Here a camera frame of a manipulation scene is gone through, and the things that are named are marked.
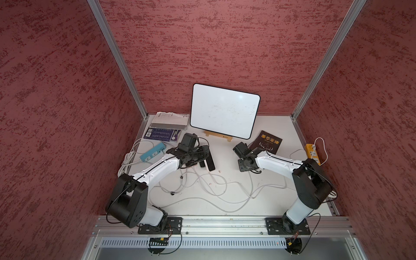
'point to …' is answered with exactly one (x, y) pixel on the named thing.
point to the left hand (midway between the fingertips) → (207, 157)
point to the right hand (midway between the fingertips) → (246, 167)
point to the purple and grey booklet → (167, 126)
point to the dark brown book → (267, 142)
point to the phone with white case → (210, 162)
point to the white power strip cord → (329, 196)
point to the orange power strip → (311, 153)
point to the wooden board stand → (229, 138)
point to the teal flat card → (156, 149)
